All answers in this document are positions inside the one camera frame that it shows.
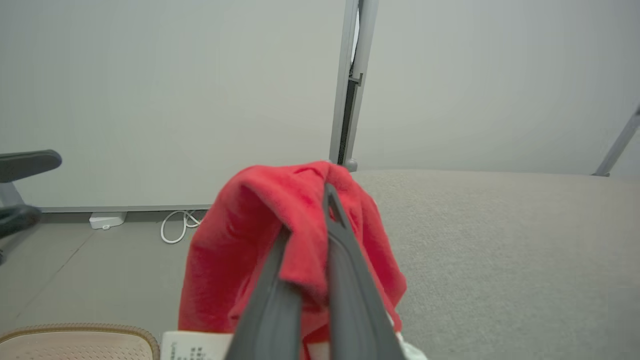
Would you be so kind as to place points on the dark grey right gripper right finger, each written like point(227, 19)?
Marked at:
point(356, 300)

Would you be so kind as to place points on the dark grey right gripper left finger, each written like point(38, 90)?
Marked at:
point(272, 315)

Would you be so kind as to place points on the red fleece garment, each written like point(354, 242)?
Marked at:
point(240, 240)

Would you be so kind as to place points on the beige woven laundry basket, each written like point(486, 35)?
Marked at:
point(80, 342)

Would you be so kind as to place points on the white care label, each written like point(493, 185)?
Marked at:
point(195, 346)

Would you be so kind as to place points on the white power adapter box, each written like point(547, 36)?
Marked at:
point(107, 219)

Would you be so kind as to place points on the black office chair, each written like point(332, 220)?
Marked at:
point(20, 190)

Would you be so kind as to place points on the grey slanted metal bar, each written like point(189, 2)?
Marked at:
point(618, 145)

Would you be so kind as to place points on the grey metal partition post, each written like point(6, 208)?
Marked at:
point(352, 80)

